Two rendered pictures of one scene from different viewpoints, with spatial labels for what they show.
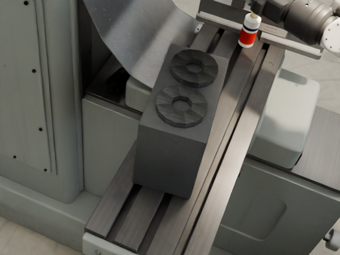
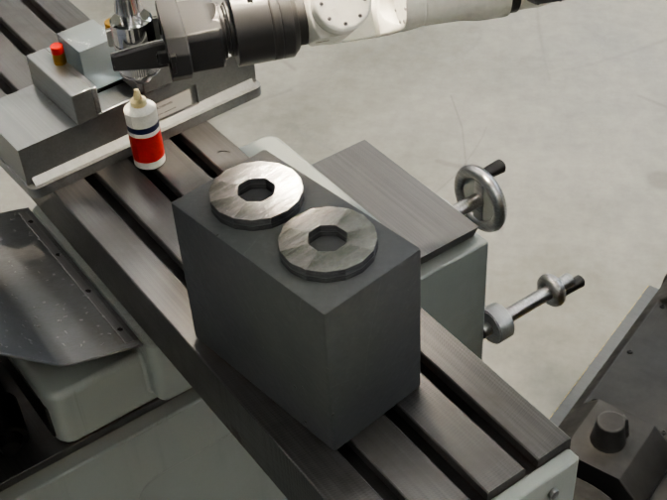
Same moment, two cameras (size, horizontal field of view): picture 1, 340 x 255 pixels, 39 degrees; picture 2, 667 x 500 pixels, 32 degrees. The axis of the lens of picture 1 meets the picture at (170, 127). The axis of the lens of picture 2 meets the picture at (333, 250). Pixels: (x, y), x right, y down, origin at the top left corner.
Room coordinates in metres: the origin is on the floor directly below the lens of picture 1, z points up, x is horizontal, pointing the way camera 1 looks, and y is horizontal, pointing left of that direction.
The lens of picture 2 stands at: (0.02, 0.55, 1.80)
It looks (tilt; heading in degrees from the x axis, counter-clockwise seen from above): 42 degrees down; 313
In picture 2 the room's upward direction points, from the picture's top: 4 degrees counter-clockwise
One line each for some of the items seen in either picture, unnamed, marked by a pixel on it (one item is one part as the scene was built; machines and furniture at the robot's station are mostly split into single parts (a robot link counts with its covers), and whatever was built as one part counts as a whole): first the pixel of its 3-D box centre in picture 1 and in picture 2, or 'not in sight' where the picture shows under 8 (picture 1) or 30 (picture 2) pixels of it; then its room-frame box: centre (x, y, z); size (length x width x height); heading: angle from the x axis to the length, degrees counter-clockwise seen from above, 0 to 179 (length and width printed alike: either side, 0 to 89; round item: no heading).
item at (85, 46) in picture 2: not in sight; (90, 56); (1.09, -0.17, 1.04); 0.06 x 0.05 x 0.06; 169
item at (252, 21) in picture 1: (250, 26); (143, 126); (0.99, -0.15, 0.98); 0.04 x 0.04 x 0.11
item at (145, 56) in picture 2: not in sight; (140, 59); (0.92, -0.11, 1.13); 0.06 x 0.02 x 0.03; 55
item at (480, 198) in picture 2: not in sight; (463, 207); (0.83, -0.62, 0.63); 0.16 x 0.12 x 0.12; 77
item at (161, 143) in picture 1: (180, 119); (298, 291); (0.61, -0.02, 1.03); 0.22 x 0.12 x 0.20; 174
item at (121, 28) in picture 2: not in sight; (131, 21); (0.95, -0.13, 1.16); 0.05 x 0.05 x 0.01
